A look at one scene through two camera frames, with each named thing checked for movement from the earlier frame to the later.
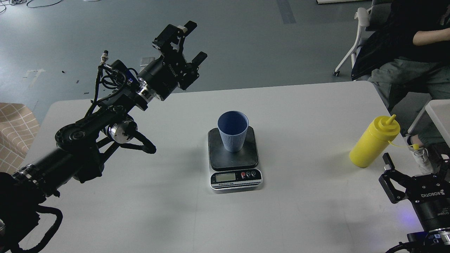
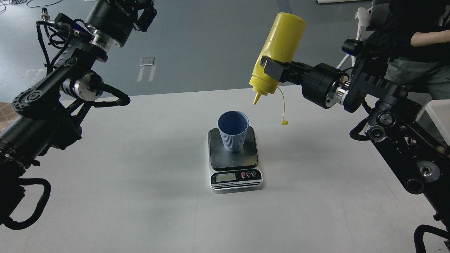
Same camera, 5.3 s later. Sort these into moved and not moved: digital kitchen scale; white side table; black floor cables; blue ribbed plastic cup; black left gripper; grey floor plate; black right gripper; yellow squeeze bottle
Moved: yellow squeeze bottle; black right gripper; black left gripper
Not moved: blue ribbed plastic cup; digital kitchen scale; white side table; grey floor plate; black floor cables
